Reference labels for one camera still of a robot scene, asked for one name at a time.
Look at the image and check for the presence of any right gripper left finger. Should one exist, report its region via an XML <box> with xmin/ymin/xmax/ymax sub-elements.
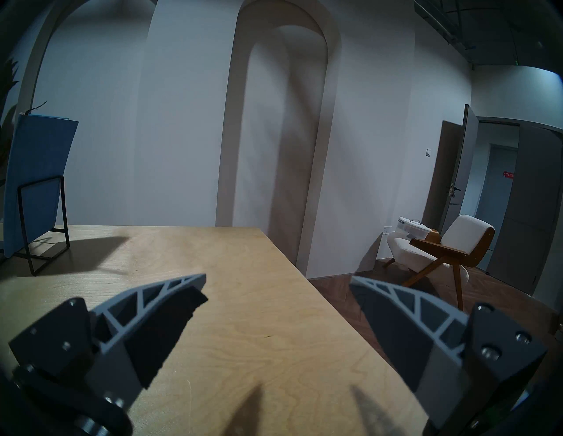
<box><xmin>9</xmin><ymin>273</ymin><xmax>208</xmax><ymax>405</ymax></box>

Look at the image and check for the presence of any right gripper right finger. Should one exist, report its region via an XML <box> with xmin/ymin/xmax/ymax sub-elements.
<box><xmin>350</xmin><ymin>276</ymin><xmax>548</xmax><ymax>425</ymax></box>

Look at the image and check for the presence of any blue book with ribbon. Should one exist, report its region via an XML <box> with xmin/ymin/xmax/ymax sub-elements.
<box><xmin>0</xmin><ymin>100</ymin><xmax>80</xmax><ymax>259</ymax></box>

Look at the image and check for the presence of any white box on armchair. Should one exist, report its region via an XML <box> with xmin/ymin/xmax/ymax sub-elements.
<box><xmin>396</xmin><ymin>216</ymin><xmax>434</xmax><ymax>240</ymax></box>

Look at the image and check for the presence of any grey door panel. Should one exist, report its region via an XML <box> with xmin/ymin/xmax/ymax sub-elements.
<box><xmin>486</xmin><ymin>125</ymin><xmax>563</xmax><ymax>296</ymax></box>

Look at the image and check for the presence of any dark brown open door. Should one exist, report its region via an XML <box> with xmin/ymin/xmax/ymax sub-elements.
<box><xmin>424</xmin><ymin>105</ymin><xmax>479</xmax><ymax>240</ymax></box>

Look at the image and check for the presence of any tall dark green plant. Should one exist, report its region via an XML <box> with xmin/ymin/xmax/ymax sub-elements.
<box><xmin>0</xmin><ymin>57</ymin><xmax>20</xmax><ymax>145</ymax></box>

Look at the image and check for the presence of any white wooden-frame armchair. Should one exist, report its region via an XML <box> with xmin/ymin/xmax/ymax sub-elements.
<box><xmin>383</xmin><ymin>214</ymin><xmax>495</xmax><ymax>310</ymax></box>

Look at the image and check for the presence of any black wire book stand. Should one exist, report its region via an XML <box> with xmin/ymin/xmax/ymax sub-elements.
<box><xmin>17</xmin><ymin>175</ymin><xmax>71</xmax><ymax>276</ymax></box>

